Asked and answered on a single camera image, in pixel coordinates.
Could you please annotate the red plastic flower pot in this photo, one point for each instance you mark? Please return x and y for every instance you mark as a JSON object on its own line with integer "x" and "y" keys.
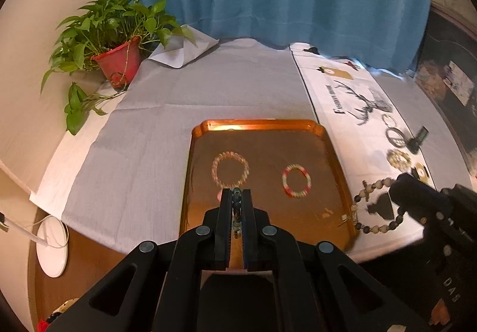
{"x": 119, "y": 59}

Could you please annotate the copper metal tray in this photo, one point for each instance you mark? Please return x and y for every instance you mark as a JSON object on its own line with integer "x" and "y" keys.
{"x": 268, "y": 153}

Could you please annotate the green pothos plant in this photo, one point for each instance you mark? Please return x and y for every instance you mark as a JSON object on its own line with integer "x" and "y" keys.
{"x": 97, "y": 22}

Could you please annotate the floral printed cloth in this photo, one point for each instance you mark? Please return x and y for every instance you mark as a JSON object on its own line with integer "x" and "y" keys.
{"x": 61, "y": 311}

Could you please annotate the white deer print tablecloth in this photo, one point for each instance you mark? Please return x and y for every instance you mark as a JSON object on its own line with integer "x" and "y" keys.
{"x": 346, "y": 153}

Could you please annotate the black green smartwatch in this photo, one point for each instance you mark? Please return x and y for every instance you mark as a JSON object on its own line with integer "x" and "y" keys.
{"x": 415, "y": 143}

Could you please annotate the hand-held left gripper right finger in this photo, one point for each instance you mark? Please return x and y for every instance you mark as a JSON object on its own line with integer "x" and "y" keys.
{"x": 246, "y": 205}

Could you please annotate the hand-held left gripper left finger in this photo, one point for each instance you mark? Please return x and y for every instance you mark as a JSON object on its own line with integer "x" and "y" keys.
{"x": 226, "y": 205}

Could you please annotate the grey tablecloth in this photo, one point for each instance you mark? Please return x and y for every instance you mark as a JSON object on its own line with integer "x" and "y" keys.
{"x": 149, "y": 138}

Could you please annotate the white round lamp base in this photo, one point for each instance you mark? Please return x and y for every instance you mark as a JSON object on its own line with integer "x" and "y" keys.
{"x": 52, "y": 253}

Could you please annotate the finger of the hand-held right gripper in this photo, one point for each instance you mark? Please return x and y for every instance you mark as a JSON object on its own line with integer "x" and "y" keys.
{"x": 464, "y": 196}
{"x": 417, "y": 192}

